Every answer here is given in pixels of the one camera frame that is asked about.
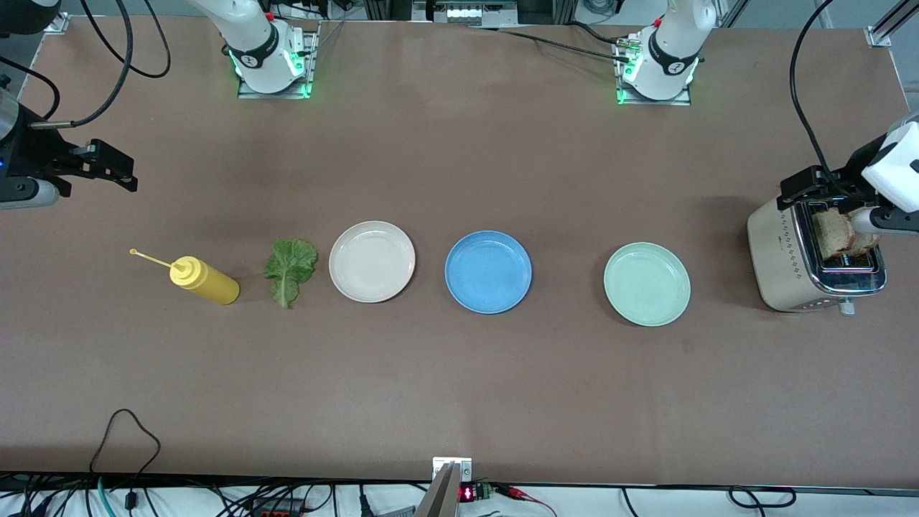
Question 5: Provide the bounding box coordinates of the brown bread slice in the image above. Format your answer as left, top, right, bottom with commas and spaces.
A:
851, 215, 882, 253
813, 208, 855, 261

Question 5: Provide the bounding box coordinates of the yellow mustard squeeze bottle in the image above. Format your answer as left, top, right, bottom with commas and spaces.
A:
129, 248, 241, 306

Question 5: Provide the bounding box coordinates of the green lettuce leaf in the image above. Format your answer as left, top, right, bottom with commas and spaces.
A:
263, 238, 319, 309

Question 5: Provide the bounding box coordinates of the pale green round plate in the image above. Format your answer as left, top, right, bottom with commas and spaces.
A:
603, 242, 691, 327

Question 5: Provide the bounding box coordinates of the beige round plate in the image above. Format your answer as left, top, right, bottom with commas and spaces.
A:
329, 220, 416, 304

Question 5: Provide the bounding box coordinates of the blue round plate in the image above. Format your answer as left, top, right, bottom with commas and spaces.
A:
444, 230, 533, 315

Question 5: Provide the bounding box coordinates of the beige chrome toaster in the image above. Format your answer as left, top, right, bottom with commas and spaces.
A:
747, 192, 888, 315

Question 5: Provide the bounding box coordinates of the lit control box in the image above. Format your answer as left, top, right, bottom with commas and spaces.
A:
413, 0, 518, 24

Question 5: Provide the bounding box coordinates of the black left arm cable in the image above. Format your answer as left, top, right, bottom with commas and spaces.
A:
788, 0, 862, 198

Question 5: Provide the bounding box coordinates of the aluminium frame strut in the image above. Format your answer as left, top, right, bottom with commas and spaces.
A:
872, 0, 919, 40

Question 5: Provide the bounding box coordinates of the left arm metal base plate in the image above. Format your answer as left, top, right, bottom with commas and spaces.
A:
614, 36, 694, 107

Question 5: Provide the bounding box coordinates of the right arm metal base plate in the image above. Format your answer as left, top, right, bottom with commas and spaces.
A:
237, 29, 321, 100

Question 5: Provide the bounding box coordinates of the thin black looped cable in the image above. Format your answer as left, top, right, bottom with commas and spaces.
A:
90, 409, 162, 476

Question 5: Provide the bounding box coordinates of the thick black table cable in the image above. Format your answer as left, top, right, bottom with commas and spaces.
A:
467, 25, 636, 65

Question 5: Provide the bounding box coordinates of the black oval cable loop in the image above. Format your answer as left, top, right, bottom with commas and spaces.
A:
729, 486, 797, 509

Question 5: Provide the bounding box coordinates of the black cable tangle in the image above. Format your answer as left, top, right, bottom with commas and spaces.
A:
0, 470, 431, 517

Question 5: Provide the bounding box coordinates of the red wire pair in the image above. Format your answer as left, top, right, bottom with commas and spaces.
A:
495, 485, 557, 517

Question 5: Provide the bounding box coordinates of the small metal camera bracket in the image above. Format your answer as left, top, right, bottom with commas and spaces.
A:
432, 457, 473, 483

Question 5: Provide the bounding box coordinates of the grey aluminium camera pole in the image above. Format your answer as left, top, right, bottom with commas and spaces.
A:
415, 463, 460, 517

